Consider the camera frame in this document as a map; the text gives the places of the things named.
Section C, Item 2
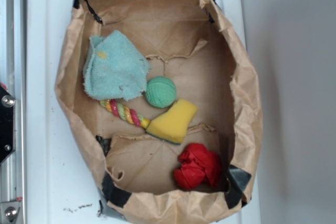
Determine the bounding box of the green rubber ball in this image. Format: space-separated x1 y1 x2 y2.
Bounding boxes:
145 76 176 108

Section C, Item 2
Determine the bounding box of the brown paper bag bin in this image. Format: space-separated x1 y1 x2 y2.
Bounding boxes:
55 0 263 223

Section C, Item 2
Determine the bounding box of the yellow sponge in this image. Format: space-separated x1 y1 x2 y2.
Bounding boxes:
146 99 198 145

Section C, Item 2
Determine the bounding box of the light blue terry cloth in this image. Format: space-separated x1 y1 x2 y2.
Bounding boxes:
83 30 151 101

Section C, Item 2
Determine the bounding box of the crumpled red paper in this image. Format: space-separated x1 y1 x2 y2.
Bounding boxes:
174 143 222 190

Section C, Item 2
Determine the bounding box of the multicolour twisted rope toy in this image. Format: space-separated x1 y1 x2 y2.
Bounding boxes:
99 99 151 129

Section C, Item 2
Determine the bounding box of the black metal bracket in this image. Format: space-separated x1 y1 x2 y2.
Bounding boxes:
0 82 16 164

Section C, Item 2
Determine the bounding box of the aluminium frame rail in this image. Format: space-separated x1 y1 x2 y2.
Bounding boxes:
1 0 27 223

